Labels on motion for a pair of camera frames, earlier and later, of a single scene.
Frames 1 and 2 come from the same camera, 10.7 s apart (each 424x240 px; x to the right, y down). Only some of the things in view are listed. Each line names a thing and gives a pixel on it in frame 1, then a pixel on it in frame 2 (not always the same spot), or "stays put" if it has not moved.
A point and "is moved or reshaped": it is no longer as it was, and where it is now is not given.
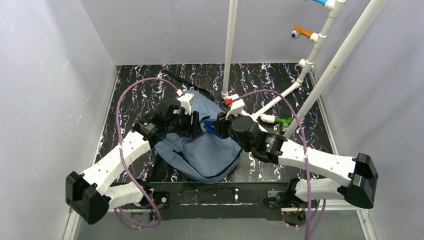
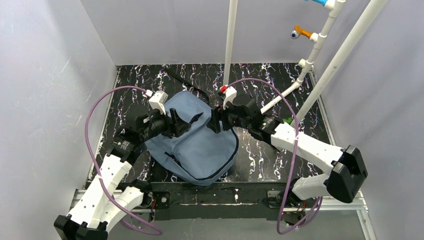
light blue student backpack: x=207 y=158 is moved or reshaped
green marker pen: x=284 y=122 stays put
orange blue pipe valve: x=295 y=34 stays put
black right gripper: x=221 y=124 -> x=222 y=116
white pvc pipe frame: x=331 y=11 stays put
